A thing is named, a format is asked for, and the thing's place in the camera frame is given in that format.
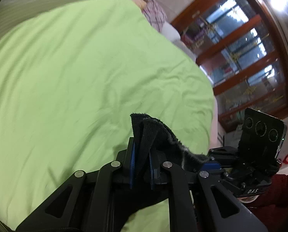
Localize red sleeved right forearm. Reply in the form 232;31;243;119
246;174;288;231

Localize dark navy fleece pants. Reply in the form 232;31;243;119
130;112;211;171

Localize red wooden glass cabinet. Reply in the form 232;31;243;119
172;0;288;132

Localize light green bed sheet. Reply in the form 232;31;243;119
0;0;214;229

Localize plaid pillow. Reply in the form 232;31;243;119
132;0;181;43

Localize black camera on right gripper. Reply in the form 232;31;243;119
238;108;287;163

